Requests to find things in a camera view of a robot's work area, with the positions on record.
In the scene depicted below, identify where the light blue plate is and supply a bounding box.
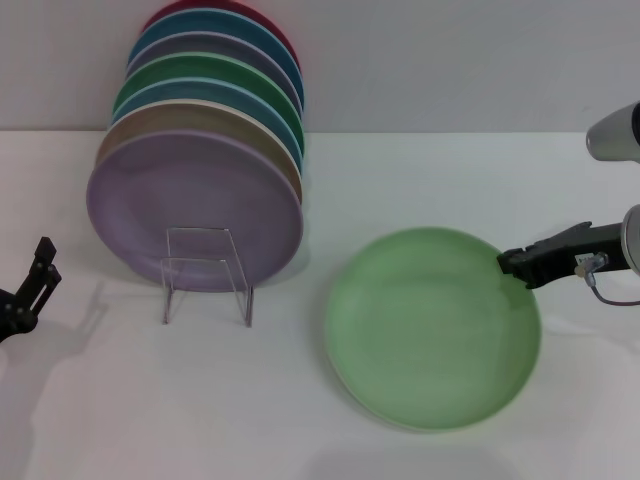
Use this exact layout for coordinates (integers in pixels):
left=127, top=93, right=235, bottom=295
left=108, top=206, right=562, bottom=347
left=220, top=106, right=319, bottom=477
left=110, top=77, right=305, bottom=174

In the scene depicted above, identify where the clear acrylic plate rack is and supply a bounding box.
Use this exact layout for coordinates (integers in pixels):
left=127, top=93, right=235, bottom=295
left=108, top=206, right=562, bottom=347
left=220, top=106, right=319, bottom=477
left=160, top=227, right=255, bottom=329

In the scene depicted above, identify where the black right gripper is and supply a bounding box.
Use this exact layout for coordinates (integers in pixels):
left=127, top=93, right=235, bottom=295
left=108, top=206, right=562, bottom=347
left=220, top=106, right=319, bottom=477
left=497, top=222, right=625, bottom=292

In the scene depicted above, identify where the dark green plate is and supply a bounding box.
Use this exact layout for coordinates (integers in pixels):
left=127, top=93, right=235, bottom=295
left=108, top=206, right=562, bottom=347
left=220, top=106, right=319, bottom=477
left=112, top=51, right=305, bottom=151

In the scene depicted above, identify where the dark teal plate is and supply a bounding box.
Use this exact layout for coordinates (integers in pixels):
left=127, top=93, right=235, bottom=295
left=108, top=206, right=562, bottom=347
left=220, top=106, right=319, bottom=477
left=127, top=9, right=305, bottom=101

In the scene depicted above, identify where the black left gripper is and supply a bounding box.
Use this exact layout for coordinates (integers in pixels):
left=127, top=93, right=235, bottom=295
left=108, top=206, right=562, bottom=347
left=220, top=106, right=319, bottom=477
left=0, top=237, right=63, bottom=345

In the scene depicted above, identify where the maroon red plate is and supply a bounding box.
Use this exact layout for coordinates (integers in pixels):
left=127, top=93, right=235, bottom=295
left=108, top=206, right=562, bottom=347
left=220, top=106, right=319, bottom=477
left=139, top=0, right=301, bottom=66

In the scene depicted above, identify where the grey cable with plug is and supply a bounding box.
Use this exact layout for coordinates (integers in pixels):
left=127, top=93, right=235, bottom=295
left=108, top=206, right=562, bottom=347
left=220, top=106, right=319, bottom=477
left=574, top=251, right=640, bottom=307

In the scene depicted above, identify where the beige plate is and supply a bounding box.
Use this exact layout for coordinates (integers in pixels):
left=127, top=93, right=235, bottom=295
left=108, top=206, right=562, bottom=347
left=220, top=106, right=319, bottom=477
left=94, top=98, right=305, bottom=206

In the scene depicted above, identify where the grey plate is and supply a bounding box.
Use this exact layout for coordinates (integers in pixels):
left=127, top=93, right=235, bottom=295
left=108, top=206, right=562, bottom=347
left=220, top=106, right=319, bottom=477
left=125, top=31, right=305, bottom=116

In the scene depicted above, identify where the light green plate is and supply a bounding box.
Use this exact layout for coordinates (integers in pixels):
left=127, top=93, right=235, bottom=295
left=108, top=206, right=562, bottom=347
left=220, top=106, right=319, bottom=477
left=323, top=226, right=544, bottom=435

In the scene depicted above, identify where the lavender purple plate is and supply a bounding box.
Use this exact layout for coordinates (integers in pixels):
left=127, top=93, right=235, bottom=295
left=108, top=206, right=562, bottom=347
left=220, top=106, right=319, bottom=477
left=85, top=128, right=305, bottom=293

